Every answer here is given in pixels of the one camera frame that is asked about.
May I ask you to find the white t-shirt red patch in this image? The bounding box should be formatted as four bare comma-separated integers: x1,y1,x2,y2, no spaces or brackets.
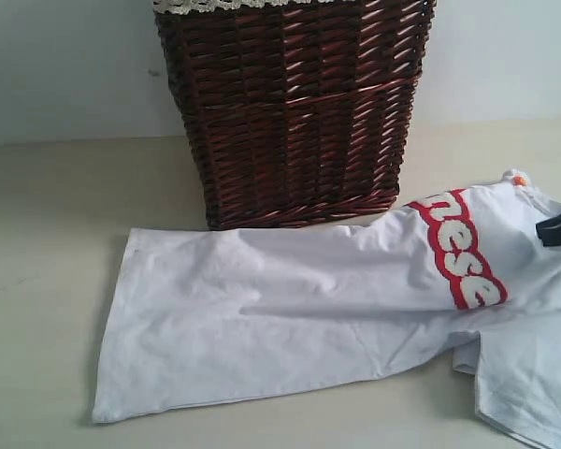
92,170,561,448

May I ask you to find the dark red wicker basket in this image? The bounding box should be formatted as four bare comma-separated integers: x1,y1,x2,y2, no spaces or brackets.
154,0,436,230

